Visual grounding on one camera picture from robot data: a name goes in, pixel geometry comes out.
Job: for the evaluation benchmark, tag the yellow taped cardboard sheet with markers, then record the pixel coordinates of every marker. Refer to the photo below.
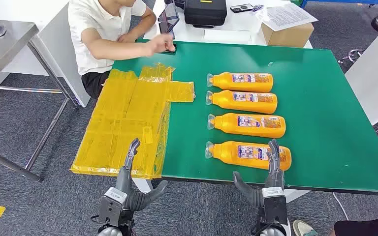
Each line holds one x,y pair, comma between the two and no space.
120,123

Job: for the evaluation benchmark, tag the person's right hand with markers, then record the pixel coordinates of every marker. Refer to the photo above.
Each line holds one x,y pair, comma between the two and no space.
161,44

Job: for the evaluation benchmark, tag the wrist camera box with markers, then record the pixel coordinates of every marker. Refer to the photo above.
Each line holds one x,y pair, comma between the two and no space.
275,210
110,208

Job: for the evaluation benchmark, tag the chrome chair base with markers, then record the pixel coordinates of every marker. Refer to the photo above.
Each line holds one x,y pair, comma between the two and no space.
353,55

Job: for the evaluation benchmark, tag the black smartphone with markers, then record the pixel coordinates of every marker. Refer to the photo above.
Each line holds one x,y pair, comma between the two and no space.
172,50

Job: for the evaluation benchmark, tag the stainless steel table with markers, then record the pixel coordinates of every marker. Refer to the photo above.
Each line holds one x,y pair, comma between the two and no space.
0,52

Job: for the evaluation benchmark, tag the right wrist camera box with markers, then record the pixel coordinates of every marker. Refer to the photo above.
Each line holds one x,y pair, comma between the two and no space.
275,210

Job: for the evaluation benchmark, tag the person's right forearm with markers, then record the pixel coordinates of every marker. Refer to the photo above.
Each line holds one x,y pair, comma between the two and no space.
120,50

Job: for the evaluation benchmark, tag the brown cardboard box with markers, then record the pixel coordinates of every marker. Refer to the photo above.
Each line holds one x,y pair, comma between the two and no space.
290,37

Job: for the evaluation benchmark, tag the black device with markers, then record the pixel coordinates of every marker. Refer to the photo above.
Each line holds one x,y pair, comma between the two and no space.
176,3

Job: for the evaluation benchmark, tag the orange detergent bottle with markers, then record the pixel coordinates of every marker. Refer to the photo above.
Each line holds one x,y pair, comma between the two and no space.
228,153
228,125
225,101
228,82

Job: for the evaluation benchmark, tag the person's left hand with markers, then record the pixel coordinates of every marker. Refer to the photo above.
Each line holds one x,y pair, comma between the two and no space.
127,38

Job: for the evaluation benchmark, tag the person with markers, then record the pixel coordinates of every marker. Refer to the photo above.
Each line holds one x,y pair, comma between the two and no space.
94,19
365,228

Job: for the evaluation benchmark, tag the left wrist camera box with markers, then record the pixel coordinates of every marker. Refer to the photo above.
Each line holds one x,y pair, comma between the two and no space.
110,208

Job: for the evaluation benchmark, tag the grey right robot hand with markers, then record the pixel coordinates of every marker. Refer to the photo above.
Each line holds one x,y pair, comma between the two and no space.
275,179

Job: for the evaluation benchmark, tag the tablet with folding stand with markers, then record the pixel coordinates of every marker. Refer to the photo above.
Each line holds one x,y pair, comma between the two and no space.
168,16

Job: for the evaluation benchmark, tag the green plastic crate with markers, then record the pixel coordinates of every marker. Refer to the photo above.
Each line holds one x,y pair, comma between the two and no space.
296,2

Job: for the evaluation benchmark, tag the blue metal rack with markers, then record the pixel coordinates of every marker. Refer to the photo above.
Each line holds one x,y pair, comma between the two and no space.
339,2

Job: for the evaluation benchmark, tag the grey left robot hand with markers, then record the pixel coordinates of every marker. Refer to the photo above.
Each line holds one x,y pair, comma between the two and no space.
123,179

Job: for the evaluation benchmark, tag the green table mat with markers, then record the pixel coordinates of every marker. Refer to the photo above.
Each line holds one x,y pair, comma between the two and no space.
322,114

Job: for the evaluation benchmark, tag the white desk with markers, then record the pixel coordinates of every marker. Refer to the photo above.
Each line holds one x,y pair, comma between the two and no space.
375,75
189,32
58,58

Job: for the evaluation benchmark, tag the person's left forearm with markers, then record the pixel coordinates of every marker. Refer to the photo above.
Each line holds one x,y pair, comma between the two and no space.
145,24

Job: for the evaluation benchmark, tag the black carrying case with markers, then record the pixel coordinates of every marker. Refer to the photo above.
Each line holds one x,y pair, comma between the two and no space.
205,13

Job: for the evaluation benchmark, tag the printed paper sheet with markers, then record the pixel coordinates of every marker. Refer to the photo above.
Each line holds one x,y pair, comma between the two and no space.
286,16

